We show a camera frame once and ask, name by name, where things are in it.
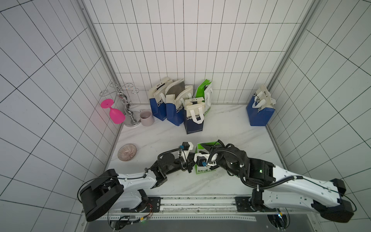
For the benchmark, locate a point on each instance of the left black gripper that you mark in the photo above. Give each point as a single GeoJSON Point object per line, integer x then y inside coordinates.
{"type": "Point", "coordinates": [190, 162]}

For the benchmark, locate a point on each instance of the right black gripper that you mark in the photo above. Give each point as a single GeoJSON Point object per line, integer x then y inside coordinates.
{"type": "Point", "coordinates": [211, 158]}

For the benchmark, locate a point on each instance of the green white bag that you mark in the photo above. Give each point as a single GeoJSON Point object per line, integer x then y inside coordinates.
{"type": "Point", "coordinates": [205, 90]}
{"type": "Point", "coordinates": [204, 148]}

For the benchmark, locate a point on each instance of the blue cheerful bag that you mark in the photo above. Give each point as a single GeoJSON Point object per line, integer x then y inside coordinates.
{"type": "Point", "coordinates": [176, 94]}
{"type": "Point", "coordinates": [157, 98]}

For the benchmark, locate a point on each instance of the blue Cheerful bag front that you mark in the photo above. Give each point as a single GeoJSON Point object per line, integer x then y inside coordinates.
{"type": "Point", "coordinates": [157, 98]}

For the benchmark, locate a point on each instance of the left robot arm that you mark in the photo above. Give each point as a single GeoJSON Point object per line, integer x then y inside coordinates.
{"type": "Point", "coordinates": [111, 191]}

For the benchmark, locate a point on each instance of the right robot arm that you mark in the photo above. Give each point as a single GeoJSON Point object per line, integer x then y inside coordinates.
{"type": "Point", "coordinates": [274, 187]}

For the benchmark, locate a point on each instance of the dark blue bag behind right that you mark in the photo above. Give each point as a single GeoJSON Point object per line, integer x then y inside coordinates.
{"type": "Point", "coordinates": [261, 107]}

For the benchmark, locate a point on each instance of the mauve ceramic mug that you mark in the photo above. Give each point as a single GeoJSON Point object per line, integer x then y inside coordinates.
{"type": "Point", "coordinates": [146, 117]}

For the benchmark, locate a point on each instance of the round drain cover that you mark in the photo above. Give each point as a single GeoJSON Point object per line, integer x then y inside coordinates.
{"type": "Point", "coordinates": [127, 152]}

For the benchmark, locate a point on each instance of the chrome glass holder stand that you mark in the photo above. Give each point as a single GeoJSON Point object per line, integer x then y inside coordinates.
{"type": "Point", "coordinates": [132, 117]}

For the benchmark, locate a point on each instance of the pink plastic wine glass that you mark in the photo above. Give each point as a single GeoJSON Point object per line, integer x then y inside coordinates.
{"type": "Point", "coordinates": [115, 114]}

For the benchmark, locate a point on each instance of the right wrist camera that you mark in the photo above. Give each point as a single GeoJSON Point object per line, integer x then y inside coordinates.
{"type": "Point", "coordinates": [201, 160]}

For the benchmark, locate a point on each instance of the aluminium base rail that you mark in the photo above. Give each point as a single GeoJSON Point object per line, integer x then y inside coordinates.
{"type": "Point", "coordinates": [168, 204]}

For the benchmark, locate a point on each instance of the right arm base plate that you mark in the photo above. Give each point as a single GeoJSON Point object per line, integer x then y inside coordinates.
{"type": "Point", "coordinates": [246, 204]}

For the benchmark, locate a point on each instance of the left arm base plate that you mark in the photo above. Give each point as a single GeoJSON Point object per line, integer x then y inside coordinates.
{"type": "Point", "coordinates": [152, 204]}

